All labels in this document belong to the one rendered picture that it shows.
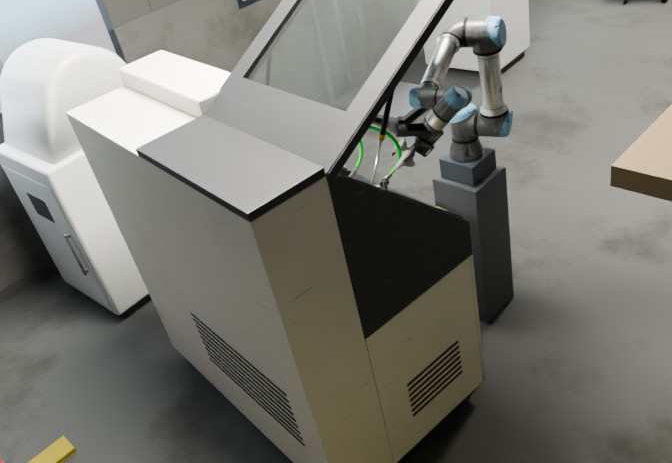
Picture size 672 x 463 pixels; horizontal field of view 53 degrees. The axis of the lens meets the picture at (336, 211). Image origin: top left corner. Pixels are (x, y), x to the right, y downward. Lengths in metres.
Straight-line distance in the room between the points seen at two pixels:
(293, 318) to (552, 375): 1.53
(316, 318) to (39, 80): 2.10
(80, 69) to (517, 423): 2.67
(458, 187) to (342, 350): 1.06
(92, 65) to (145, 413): 1.77
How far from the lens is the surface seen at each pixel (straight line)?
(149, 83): 2.84
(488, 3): 5.63
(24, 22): 4.51
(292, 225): 1.95
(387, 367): 2.55
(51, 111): 3.65
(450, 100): 2.32
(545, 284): 3.71
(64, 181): 3.70
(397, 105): 5.39
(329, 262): 2.10
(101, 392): 3.83
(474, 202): 3.03
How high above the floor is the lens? 2.46
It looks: 33 degrees down
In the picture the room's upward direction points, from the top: 13 degrees counter-clockwise
